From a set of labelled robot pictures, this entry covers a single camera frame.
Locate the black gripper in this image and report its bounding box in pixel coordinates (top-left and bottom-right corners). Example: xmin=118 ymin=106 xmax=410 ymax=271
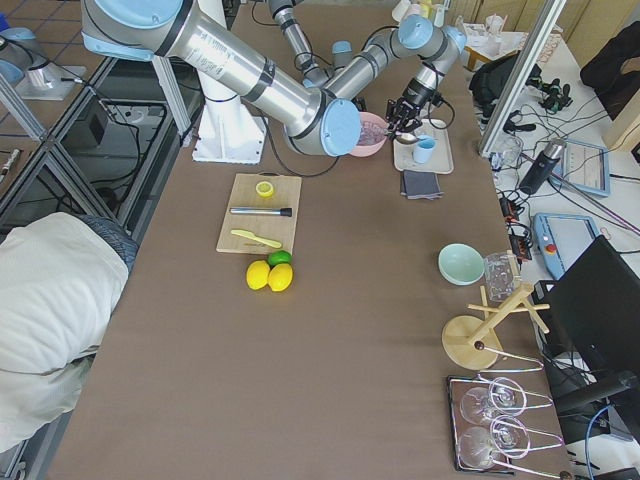
xmin=385 ymin=97 xmax=425 ymax=131

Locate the metal ice scoop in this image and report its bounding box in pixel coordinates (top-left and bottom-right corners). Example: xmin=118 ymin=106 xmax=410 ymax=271
xmin=387 ymin=131 xmax=419 ymax=145

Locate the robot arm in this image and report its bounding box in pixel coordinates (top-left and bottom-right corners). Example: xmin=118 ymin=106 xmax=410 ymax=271
xmin=267 ymin=0 xmax=354 ymax=87
xmin=81 ymin=1 xmax=466 ymax=156

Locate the pink bowl of ice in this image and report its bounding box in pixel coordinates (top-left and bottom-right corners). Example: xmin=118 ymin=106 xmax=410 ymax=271
xmin=350 ymin=112 xmax=387 ymax=157

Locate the blue plastic cup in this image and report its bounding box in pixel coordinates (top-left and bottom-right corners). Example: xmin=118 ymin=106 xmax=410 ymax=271
xmin=412 ymin=135 xmax=436 ymax=165

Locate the white cup rack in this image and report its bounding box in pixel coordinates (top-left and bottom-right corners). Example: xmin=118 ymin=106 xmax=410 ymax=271
xmin=391 ymin=0 xmax=450 ymax=27

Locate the wooden cup tree stand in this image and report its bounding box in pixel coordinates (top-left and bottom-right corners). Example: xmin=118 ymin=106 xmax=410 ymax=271
xmin=442 ymin=283 xmax=550 ymax=373

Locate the beige serving tray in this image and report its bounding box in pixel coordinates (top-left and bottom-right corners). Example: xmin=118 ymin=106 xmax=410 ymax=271
xmin=393 ymin=119 xmax=454 ymax=174

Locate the grey folded cloth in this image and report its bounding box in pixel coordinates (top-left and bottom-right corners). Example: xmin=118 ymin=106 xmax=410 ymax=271
xmin=400 ymin=170 xmax=444 ymax=200

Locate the black bag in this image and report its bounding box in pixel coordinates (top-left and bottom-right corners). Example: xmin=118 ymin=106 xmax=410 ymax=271
xmin=469 ymin=53 xmax=520 ymax=120

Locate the wooden cutting board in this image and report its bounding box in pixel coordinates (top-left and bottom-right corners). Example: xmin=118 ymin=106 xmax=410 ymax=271
xmin=216 ymin=173 xmax=302 ymax=254

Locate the black thermos bottle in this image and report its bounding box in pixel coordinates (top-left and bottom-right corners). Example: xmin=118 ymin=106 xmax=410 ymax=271
xmin=518 ymin=138 xmax=566 ymax=195

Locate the metal muddler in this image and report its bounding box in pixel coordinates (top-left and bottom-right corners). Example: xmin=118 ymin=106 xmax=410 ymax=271
xmin=229 ymin=207 xmax=293 ymax=217

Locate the half lemon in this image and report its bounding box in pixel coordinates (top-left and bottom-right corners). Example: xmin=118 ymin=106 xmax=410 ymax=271
xmin=255 ymin=181 xmax=275 ymax=198

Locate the green bowl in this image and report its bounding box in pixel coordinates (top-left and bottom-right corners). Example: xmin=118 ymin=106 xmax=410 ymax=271
xmin=438 ymin=243 xmax=485 ymax=286

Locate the yellow plastic knife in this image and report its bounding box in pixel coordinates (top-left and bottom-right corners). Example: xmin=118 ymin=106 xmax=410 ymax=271
xmin=230 ymin=229 xmax=282 ymax=249

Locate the green lime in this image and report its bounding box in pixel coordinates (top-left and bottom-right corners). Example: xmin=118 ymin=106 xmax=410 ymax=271
xmin=267 ymin=250 xmax=292 ymax=267

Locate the glass jar on stand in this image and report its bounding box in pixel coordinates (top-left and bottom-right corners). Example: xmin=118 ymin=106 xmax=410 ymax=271
xmin=484 ymin=250 xmax=521 ymax=302

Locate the blue teach pendant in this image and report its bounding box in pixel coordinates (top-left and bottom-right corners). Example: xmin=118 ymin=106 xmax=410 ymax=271
xmin=532 ymin=213 xmax=599 ymax=280
xmin=553 ymin=139 xmax=611 ymax=197

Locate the yellow lemon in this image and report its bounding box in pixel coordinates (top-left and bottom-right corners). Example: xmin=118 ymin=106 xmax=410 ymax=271
xmin=268 ymin=263 xmax=293 ymax=292
xmin=245 ymin=260 xmax=271 ymax=290

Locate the person at desk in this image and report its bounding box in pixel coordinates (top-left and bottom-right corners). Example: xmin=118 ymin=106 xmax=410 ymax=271
xmin=580 ymin=21 xmax=639 ymax=120

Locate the black monitor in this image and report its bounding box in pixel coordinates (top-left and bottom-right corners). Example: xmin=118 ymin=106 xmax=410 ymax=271
xmin=532 ymin=234 xmax=640 ymax=431

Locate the upside-down wine glass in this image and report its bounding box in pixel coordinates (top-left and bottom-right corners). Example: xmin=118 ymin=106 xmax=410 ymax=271
xmin=460 ymin=377 xmax=527 ymax=426
xmin=457 ymin=415 xmax=531 ymax=470

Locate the black tray with glasses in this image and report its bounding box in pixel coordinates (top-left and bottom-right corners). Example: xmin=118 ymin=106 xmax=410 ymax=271
xmin=446 ymin=376 xmax=572 ymax=479

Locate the aluminium frame post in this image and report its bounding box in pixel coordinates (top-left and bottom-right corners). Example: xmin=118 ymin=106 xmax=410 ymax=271
xmin=478 ymin=0 xmax=566 ymax=158

